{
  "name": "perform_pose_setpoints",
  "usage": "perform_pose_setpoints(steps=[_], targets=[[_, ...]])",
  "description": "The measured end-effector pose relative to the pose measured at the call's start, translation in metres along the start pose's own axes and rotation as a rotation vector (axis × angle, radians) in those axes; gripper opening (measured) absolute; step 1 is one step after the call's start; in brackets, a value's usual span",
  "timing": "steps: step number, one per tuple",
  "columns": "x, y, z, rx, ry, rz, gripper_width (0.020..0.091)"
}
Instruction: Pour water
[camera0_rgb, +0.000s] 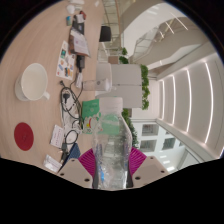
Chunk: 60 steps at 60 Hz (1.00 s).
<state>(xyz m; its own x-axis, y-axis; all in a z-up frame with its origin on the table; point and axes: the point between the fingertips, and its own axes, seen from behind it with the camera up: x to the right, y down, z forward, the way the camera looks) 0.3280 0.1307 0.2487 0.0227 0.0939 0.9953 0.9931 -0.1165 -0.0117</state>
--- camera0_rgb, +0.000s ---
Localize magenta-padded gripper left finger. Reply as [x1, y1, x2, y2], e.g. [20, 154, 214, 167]
[57, 148, 98, 190]

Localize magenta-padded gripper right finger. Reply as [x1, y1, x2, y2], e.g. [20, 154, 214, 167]
[126, 147, 170, 188]

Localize clear plastic water bottle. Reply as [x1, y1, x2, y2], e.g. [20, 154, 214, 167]
[90, 96, 134, 191]

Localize row of green hedge plants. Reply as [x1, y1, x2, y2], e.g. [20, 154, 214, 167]
[121, 108, 139, 148]

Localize green tote bag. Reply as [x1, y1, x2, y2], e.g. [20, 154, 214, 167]
[80, 98, 103, 135]

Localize flat round red coaster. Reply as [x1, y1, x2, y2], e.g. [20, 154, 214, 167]
[13, 122, 35, 152]

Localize ceiling light strips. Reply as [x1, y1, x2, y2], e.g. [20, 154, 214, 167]
[161, 61, 214, 144]

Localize white cabinet with plants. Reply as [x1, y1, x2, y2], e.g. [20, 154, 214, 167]
[109, 63, 150, 111]

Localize white ceramic mug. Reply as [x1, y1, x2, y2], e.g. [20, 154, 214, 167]
[14, 62, 51, 102]

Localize black power adapter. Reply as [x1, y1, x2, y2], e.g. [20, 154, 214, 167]
[75, 54, 86, 73]

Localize open paper booklet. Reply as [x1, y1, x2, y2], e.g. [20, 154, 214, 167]
[68, 29, 91, 58]

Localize white staircase glass railing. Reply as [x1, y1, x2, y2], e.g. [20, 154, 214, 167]
[133, 16, 188, 61]

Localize black office chair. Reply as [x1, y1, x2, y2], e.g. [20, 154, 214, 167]
[98, 25, 113, 43]

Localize black cables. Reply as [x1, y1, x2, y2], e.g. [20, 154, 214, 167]
[59, 79, 83, 148]

